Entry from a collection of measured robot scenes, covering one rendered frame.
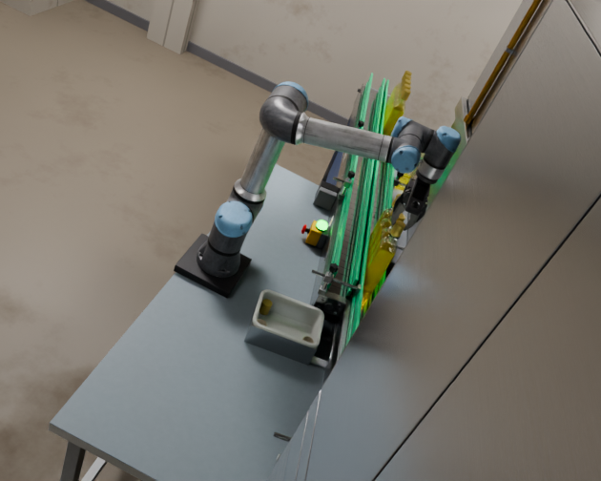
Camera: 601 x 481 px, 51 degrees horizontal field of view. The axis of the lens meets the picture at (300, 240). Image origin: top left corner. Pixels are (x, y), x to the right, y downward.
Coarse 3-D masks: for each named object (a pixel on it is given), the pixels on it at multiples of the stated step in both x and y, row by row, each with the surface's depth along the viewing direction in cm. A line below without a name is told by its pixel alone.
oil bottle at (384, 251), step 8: (384, 240) 209; (376, 248) 214; (384, 248) 209; (392, 248) 208; (376, 256) 211; (384, 256) 210; (392, 256) 210; (368, 264) 216; (376, 264) 213; (384, 264) 212; (368, 272) 215; (376, 272) 215; (368, 280) 217; (376, 280) 217; (368, 288) 219
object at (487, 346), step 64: (576, 0) 65; (576, 64) 56; (512, 128) 66; (576, 128) 52; (448, 192) 81; (512, 192) 60; (576, 192) 47; (448, 256) 71; (512, 256) 54; (576, 256) 44; (384, 320) 87; (448, 320) 63; (512, 320) 50; (576, 320) 41; (384, 384) 76; (448, 384) 58; (512, 384) 46; (576, 384) 38; (320, 448) 96; (384, 448) 68; (448, 448) 52; (512, 448) 43; (576, 448) 36
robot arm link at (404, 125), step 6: (402, 120) 186; (408, 120) 187; (396, 126) 186; (402, 126) 186; (408, 126) 186; (414, 126) 186; (420, 126) 187; (396, 132) 187; (402, 132) 185; (408, 132) 183; (414, 132) 183; (420, 132) 185; (426, 132) 186; (432, 132) 187; (420, 138) 182; (426, 138) 186; (426, 144) 186
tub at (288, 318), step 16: (272, 304) 212; (288, 304) 211; (304, 304) 210; (256, 320) 198; (272, 320) 210; (288, 320) 213; (304, 320) 213; (320, 320) 208; (288, 336) 197; (304, 336) 210; (320, 336) 202
